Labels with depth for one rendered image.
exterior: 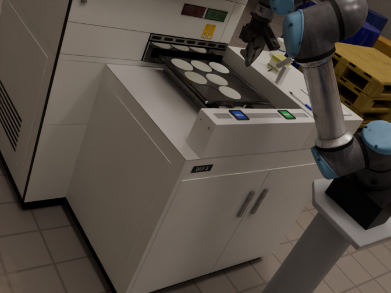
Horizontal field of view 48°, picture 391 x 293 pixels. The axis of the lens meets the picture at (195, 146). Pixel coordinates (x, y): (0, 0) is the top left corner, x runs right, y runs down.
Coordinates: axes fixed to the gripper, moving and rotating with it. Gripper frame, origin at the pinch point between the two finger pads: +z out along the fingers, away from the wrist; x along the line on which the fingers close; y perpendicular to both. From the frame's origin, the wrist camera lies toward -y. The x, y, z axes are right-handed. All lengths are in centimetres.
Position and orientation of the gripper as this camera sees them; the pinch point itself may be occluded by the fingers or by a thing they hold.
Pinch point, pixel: (249, 64)
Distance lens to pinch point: 184.1
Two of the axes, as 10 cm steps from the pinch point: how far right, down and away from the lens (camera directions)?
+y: -6.0, -6.0, 5.3
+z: -2.7, 7.8, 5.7
